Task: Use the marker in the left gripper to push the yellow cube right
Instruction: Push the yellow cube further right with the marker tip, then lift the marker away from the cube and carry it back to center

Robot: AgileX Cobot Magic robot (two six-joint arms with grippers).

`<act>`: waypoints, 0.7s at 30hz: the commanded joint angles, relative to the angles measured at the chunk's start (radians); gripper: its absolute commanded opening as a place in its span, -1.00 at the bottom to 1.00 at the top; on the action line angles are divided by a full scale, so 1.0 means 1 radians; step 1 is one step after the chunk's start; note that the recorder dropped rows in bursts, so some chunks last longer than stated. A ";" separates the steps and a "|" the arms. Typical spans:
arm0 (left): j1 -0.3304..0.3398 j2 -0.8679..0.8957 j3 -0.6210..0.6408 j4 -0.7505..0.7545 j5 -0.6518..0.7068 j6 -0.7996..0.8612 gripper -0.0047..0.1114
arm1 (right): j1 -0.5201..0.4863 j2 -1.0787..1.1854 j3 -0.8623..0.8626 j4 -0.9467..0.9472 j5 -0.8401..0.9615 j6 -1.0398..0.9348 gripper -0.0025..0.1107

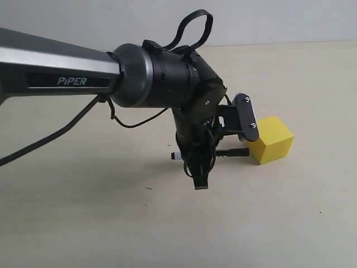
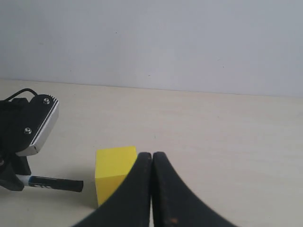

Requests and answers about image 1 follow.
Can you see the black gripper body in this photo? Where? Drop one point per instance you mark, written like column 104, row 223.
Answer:
column 197, row 138

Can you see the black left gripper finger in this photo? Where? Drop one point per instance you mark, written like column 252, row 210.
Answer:
column 200, row 174

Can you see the black and white marker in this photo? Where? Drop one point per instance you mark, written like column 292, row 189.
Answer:
column 239, row 152

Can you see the yellow cube block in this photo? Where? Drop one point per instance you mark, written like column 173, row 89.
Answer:
column 274, row 142

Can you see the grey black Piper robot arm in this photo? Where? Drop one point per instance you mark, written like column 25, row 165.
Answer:
column 131, row 76

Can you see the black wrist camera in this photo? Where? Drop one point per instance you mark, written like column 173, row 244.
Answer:
column 248, row 125

